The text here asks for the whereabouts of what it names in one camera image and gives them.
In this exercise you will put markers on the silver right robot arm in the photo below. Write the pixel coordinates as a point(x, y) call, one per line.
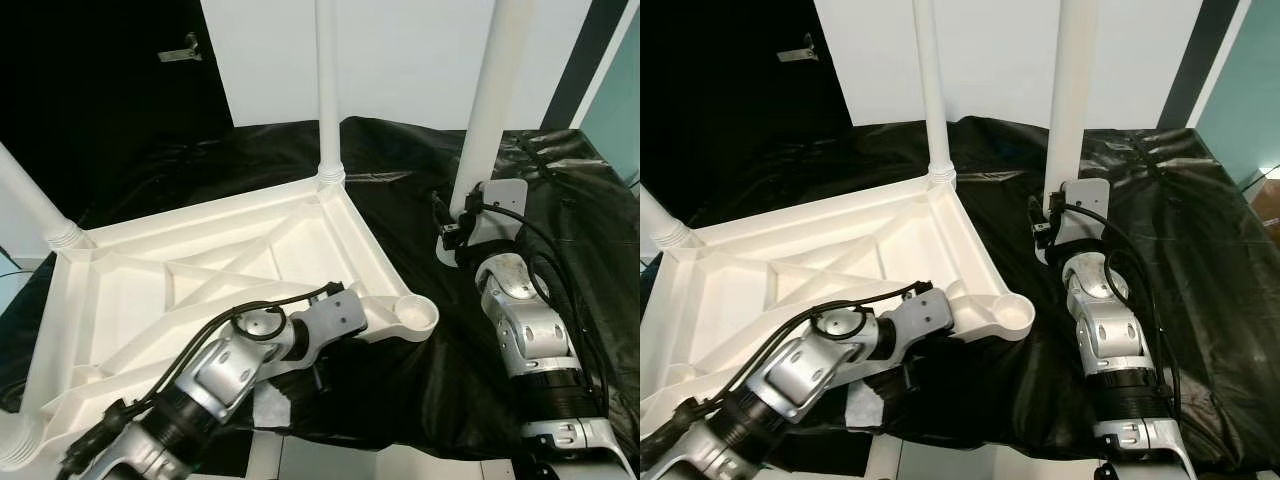
point(1105, 330)
point(525, 330)

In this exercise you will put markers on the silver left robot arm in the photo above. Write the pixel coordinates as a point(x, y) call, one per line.
point(220, 375)
point(800, 375)

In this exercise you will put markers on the black plastic table cover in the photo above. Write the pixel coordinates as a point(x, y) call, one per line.
point(1200, 280)
point(580, 260)

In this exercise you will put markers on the green glass panel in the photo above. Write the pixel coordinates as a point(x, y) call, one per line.
point(1245, 90)
point(620, 100)

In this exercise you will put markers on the brown wooden cabinet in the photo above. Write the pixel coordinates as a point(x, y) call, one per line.
point(1267, 195)

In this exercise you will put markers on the black door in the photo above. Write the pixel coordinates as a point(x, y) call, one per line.
point(720, 90)
point(100, 90)

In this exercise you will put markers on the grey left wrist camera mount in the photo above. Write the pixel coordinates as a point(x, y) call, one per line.
point(925, 315)
point(335, 315)

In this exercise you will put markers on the black frame post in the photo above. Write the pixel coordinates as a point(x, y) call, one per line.
point(585, 65)
point(1200, 60)

